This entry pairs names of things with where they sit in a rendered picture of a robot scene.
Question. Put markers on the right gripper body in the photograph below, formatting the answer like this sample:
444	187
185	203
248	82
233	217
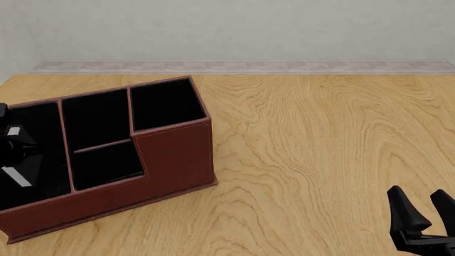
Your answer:
426	242

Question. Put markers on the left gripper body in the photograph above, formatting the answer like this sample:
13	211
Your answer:
16	176

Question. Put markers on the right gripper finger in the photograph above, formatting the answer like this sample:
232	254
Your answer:
403	213
447	213

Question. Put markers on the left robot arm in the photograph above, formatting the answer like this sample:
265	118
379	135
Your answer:
14	148

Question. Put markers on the red-brown desk caddy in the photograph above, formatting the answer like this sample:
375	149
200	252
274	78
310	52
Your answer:
174	160

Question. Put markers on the small grey plate on stalk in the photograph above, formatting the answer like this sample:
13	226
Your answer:
13	131

